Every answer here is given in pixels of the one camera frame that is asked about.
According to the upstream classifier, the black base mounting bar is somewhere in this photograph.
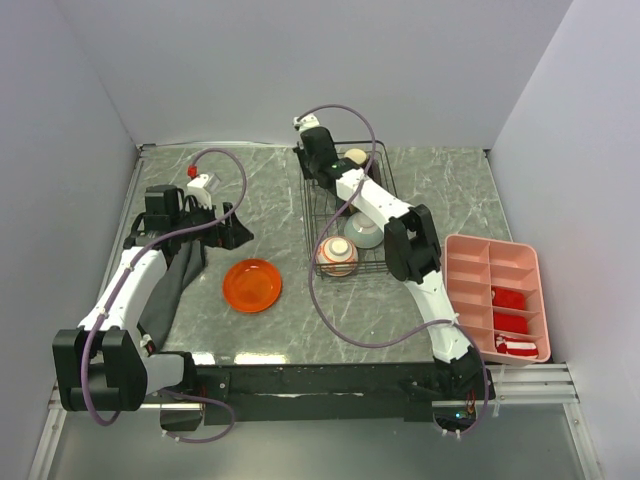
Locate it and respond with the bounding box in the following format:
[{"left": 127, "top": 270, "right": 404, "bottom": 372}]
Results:
[{"left": 169, "top": 362, "right": 496, "bottom": 422}]

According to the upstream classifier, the orange plastic plate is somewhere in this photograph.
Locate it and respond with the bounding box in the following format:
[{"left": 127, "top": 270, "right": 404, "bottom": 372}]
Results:
[{"left": 222, "top": 258, "right": 283, "bottom": 314}]

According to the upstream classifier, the red cloth in tray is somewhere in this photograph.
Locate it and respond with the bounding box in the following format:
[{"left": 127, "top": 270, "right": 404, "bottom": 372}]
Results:
[
  {"left": 491, "top": 286, "right": 526, "bottom": 311},
  {"left": 493, "top": 311, "right": 529, "bottom": 335}
]

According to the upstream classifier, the red floral lacquer plate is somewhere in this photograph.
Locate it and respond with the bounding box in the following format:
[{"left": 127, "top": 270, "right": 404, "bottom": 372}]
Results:
[{"left": 368, "top": 153, "right": 384, "bottom": 187}]

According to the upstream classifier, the beige brown ceramic cup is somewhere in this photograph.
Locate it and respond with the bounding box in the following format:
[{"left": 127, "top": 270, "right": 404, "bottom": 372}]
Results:
[{"left": 344, "top": 148, "right": 369, "bottom": 168}]

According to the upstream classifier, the celadon green bowl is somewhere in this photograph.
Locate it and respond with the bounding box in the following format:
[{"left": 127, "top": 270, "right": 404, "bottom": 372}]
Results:
[{"left": 344, "top": 212, "right": 384, "bottom": 249}]

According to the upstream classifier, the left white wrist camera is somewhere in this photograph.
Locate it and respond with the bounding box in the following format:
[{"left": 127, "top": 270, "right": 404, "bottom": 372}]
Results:
[{"left": 186, "top": 165, "right": 221, "bottom": 210}]

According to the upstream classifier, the aluminium rail frame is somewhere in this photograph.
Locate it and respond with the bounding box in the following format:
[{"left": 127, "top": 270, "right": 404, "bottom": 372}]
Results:
[{"left": 29, "top": 364, "right": 602, "bottom": 479}]

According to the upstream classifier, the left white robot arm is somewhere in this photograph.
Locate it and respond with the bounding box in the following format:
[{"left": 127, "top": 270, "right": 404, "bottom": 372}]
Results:
[{"left": 52, "top": 185, "right": 254, "bottom": 413}]

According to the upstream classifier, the pink divided plastic tray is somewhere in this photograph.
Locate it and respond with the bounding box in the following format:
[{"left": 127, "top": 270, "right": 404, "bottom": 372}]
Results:
[{"left": 443, "top": 234, "right": 551, "bottom": 367}]

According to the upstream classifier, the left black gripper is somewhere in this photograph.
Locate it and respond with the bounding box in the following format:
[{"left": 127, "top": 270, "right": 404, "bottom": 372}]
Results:
[{"left": 171, "top": 195, "right": 253, "bottom": 250}]

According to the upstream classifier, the dark grey cloth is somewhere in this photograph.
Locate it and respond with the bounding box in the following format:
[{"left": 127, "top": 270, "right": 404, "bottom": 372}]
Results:
[{"left": 138, "top": 241, "right": 207, "bottom": 352}]

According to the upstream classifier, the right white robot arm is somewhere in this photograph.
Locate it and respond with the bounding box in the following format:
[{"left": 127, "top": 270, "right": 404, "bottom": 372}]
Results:
[{"left": 295, "top": 126, "right": 490, "bottom": 401}]

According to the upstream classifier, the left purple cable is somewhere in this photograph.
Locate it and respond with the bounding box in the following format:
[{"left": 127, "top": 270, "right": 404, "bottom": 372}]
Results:
[{"left": 79, "top": 148, "right": 249, "bottom": 445}]

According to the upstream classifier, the red white striped cloth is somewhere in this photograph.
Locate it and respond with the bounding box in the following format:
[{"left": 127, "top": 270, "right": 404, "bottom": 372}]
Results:
[{"left": 495, "top": 334, "right": 539, "bottom": 359}]

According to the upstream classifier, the orange white patterned bowl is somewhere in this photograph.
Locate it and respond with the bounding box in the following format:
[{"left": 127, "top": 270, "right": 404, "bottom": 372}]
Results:
[{"left": 316, "top": 236, "right": 358, "bottom": 277}]

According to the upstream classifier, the black wire dish rack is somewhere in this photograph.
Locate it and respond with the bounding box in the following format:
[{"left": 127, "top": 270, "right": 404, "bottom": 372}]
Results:
[{"left": 298, "top": 141, "right": 409, "bottom": 280}]

